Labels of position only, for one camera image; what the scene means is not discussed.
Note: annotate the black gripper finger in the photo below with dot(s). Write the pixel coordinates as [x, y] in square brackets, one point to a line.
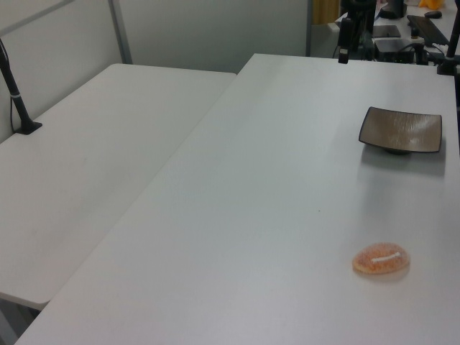
[345, 36]
[368, 39]

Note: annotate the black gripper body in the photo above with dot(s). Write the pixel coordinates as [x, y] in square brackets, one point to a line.
[357, 8]

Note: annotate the orange sugared bread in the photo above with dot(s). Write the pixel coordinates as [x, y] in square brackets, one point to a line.
[381, 263]

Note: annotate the brown square ceramic plate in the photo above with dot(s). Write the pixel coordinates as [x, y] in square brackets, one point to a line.
[400, 133]

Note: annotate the grey flat box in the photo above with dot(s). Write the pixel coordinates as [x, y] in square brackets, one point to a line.
[387, 31]

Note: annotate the grey computer box with lights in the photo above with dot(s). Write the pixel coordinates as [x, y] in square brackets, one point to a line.
[393, 48]

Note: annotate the yellow panel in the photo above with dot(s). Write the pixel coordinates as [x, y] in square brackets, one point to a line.
[325, 11]

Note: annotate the black keyboard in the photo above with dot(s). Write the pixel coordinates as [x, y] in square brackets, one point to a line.
[427, 30]

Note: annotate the black computer mouse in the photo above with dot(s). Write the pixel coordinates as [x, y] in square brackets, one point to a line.
[433, 14]

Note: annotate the yellow toy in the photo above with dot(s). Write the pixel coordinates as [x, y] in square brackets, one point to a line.
[431, 3]

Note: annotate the black camera pole with base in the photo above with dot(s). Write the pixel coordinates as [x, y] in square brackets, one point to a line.
[451, 50]

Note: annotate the black camera stand with clamp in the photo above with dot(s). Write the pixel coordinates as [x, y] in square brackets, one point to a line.
[16, 97]

